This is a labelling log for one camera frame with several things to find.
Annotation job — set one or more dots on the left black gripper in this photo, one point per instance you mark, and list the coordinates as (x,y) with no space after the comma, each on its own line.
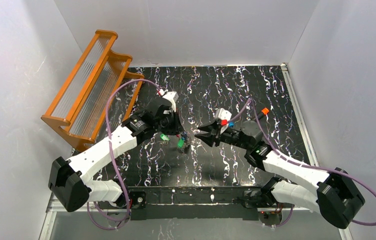
(176,125)

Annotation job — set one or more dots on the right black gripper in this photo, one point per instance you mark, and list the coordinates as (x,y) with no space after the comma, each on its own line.
(216,133)

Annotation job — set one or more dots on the green key tag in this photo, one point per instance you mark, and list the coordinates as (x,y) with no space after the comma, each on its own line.
(180,143)
(164,138)

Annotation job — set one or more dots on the blue key tag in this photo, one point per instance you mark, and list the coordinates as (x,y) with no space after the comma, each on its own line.
(184,135)

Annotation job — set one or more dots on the metal keyring red grip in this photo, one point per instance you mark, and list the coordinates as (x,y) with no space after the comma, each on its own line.
(187,144)

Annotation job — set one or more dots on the orange ribbed plastic rack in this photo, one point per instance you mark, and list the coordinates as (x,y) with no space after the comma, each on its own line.
(77,112)

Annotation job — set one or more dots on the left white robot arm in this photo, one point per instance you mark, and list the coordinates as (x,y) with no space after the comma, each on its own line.
(71,180)

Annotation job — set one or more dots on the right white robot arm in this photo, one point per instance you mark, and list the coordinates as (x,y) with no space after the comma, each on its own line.
(332,194)

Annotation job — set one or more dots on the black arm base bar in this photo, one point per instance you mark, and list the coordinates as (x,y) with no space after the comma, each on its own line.
(218,202)

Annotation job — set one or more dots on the black marker orange cap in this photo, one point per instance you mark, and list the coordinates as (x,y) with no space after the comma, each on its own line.
(260,114)

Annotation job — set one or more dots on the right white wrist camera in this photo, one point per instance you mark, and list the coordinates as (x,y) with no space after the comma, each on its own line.
(224,116)

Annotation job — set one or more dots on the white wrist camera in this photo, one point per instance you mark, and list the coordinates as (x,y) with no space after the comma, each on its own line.
(171,96)
(224,116)

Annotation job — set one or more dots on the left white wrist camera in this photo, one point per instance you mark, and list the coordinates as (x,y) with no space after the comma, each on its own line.
(171,96)

